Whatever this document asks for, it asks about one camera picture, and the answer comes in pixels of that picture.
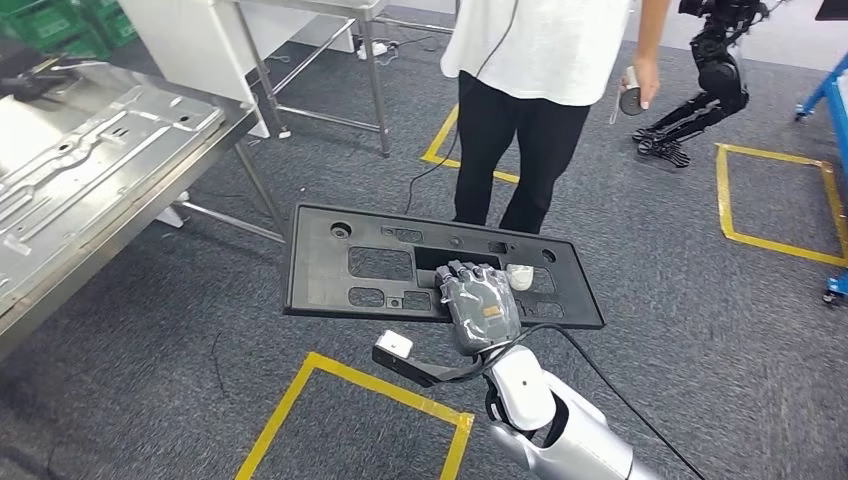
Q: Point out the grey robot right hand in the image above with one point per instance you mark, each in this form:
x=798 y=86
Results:
x=480 y=311

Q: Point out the person's hand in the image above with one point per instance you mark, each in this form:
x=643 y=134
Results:
x=649 y=79

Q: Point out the grey handheld controller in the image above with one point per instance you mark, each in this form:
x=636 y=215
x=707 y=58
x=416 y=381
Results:
x=632 y=100

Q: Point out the black plastic plate part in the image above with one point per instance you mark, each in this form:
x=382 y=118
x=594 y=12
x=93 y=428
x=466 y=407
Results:
x=318 y=285

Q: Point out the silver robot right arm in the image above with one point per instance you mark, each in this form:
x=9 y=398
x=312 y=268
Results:
x=583 y=437

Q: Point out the person's forearm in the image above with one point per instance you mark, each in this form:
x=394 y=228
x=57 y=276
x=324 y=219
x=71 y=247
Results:
x=652 y=30

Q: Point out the stainless steel workbench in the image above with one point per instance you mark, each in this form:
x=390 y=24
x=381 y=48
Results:
x=166 y=199

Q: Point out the black humanoid robot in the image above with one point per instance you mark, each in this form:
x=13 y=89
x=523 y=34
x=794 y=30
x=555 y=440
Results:
x=719 y=73

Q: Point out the person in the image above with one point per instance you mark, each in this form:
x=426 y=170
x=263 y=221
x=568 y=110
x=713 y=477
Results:
x=530 y=53

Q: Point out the yellow floor tape square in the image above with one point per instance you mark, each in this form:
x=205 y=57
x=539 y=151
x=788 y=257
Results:
x=437 y=142
x=725 y=199
x=371 y=384

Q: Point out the white power strip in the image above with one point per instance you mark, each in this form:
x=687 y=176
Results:
x=372 y=50

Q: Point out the white box table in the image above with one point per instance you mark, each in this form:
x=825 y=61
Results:
x=185 y=40

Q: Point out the pressed sheet metal panel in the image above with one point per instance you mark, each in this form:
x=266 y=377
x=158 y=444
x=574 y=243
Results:
x=99 y=159

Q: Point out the green plastic crate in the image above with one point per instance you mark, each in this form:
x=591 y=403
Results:
x=112 y=26
x=40 y=26

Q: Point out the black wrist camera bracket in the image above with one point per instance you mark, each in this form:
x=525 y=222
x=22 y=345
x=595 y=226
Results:
x=424 y=374

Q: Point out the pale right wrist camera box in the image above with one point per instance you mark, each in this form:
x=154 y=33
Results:
x=394 y=344

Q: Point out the steel frame side table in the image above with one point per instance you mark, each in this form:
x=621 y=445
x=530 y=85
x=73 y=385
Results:
x=374 y=79

